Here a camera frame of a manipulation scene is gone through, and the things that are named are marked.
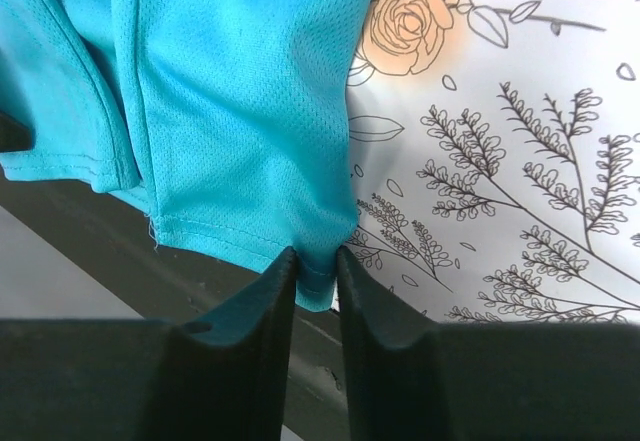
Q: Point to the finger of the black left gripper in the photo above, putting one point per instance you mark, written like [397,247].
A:
[14,137]

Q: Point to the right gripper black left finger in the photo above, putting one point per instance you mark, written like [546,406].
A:
[221,376]

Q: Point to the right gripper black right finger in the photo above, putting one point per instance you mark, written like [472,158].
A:
[410,378]

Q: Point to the teal t-shirt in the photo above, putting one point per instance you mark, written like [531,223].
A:
[224,121]

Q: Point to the floral patterned table mat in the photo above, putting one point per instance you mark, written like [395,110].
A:
[495,149]

